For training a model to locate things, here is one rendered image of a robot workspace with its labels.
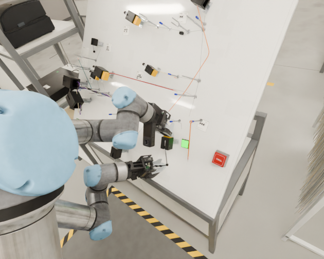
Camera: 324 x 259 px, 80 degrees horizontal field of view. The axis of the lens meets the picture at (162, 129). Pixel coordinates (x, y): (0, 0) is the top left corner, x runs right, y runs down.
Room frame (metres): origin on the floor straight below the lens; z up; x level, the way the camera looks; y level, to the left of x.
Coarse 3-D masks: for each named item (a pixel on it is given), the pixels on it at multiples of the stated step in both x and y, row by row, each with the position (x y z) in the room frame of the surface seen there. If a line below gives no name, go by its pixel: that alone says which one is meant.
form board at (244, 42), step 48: (96, 0) 1.46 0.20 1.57; (144, 0) 1.16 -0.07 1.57; (240, 0) 0.80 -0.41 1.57; (288, 0) 0.68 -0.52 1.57; (96, 48) 1.29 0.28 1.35; (144, 48) 1.02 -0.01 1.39; (192, 48) 0.83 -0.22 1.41; (240, 48) 0.69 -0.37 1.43; (96, 96) 1.12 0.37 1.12; (144, 96) 0.87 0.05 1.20; (240, 96) 0.57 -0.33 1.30; (192, 144) 0.56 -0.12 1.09; (240, 144) 0.45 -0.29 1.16; (192, 192) 0.41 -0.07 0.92
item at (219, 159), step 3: (216, 153) 0.45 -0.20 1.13; (219, 153) 0.45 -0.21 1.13; (213, 156) 0.45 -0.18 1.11; (216, 156) 0.44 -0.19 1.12; (219, 156) 0.44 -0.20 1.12; (222, 156) 0.43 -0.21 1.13; (225, 156) 0.43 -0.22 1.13; (213, 159) 0.44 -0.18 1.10; (216, 159) 0.44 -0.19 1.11; (219, 159) 0.43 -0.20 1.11; (222, 159) 0.42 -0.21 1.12; (225, 159) 0.42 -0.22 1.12; (213, 162) 0.43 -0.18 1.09; (216, 162) 0.43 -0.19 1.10; (219, 162) 0.42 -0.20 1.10; (222, 162) 0.42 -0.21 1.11; (219, 165) 0.41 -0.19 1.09; (222, 165) 0.41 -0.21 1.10
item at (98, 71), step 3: (93, 66) 1.13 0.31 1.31; (96, 66) 1.07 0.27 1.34; (99, 66) 1.08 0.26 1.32; (96, 69) 1.06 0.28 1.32; (99, 69) 1.04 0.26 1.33; (102, 69) 1.04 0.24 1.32; (105, 69) 1.07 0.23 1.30; (96, 72) 1.05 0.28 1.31; (99, 72) 1.03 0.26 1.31; (102, 72) 1.02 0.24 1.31; (111, 72) 1.10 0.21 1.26; (114, 72) 1.09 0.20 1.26; (96, 75) 1.04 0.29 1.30; (99, 75) 1.02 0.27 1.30; (111, 75) 1.10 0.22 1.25; (99, 78) 1.01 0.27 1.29; (111, 78) 1.09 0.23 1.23
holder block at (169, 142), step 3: (162, 138) 0.59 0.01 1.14; (165, 138) 0.58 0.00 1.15; (168, 138) 0.57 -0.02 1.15; (171, 138) 0.58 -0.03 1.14; (162, 141) 0.58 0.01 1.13; (168, 141) 0.56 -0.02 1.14; (171, 141) 0.57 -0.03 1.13; (162, 144) 0.57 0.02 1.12; (165, 144) 0.56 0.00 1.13; (168, 144) 0.56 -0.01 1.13; (171, 144) 0.57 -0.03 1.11; (162, 147) 0.56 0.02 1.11; (165, 147) 0.55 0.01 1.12; (168, 147) 0.55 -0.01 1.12; (171, 147) 0.56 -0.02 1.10
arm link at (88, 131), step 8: (72, 120) 0.43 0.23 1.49; (80, 120) 0.45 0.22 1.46; (88, 120) 0.48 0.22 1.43; (96, 120) 0.49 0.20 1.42; (80, 128) 0.41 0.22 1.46; (88, 128) 0.44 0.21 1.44; (96, 128) 0.45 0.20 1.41; (80, 136) 0.40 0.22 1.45; (88, 136) 0.42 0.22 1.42; (96, 136) 0.44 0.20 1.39
